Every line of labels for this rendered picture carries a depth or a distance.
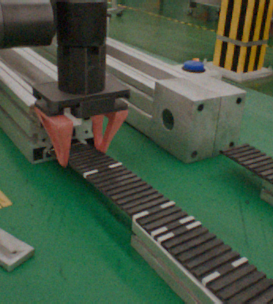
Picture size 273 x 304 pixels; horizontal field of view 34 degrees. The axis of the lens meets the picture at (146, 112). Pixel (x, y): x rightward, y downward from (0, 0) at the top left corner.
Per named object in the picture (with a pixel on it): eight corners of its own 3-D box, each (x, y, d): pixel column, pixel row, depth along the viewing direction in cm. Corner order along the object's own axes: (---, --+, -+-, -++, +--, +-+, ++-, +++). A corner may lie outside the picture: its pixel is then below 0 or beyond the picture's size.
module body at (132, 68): (198, 128, 74) (205, 79, 71) (149, 138, 69) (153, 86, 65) (27, 29, 134) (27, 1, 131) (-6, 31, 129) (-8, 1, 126)
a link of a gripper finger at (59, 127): (35, 157, 57) (32, 89, 53) (85, 146, 60) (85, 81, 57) (58, 182, 51) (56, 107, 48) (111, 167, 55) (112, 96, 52)
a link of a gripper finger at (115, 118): (54, 153, 58) (51, 85, 54) (101, 142, 62) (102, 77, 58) (77, 176, 53) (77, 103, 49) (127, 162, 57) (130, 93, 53)
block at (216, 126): (248, 147, 69) (258, 89, 65) (185, 164, 62) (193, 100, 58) (209, 126, 75) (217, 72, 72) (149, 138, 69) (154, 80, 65)
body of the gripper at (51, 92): (31, 99, 53) (28, 38, 50) (104, 87, 59) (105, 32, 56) (54, 118, 48) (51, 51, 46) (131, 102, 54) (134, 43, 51)
